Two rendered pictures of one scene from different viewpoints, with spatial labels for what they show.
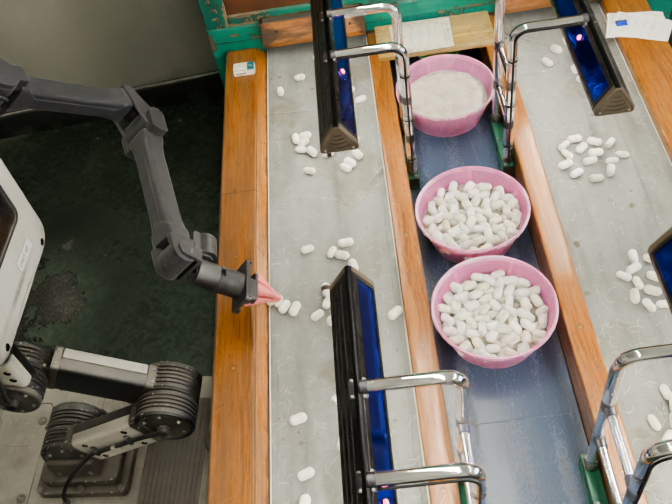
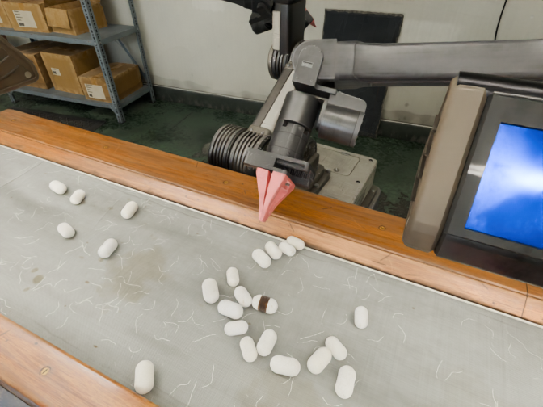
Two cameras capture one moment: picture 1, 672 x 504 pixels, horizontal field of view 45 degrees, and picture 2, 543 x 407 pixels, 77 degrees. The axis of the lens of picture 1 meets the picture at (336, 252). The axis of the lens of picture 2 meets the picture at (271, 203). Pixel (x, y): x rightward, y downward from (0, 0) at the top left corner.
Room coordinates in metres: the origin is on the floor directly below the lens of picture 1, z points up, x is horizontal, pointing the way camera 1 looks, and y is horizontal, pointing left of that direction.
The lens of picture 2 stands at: (1.18, -0.22, 1.16)
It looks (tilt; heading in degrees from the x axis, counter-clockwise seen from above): 40 degrees down; 109
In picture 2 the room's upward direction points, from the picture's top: straight up
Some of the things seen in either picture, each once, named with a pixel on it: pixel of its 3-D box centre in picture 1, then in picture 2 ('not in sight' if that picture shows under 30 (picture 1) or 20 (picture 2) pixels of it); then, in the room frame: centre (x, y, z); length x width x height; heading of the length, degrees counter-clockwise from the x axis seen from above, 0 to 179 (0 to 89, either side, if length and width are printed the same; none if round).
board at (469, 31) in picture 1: (434, 35); not in sight; (1.87, -0.40, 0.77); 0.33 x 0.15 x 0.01; 84
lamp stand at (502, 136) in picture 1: (537, 79); not in sight; (1.46, -0.56, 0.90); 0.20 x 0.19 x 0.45; 174
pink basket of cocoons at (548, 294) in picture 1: (493, 317); not in sight; (0.93, -0.30, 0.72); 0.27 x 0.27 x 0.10
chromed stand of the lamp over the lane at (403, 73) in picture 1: (372, 102); not in sight; (1.50, -0.16, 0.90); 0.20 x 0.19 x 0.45; 174
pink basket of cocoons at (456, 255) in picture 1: (472, 220); not in sight; (1.21, -0.33, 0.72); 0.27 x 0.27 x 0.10
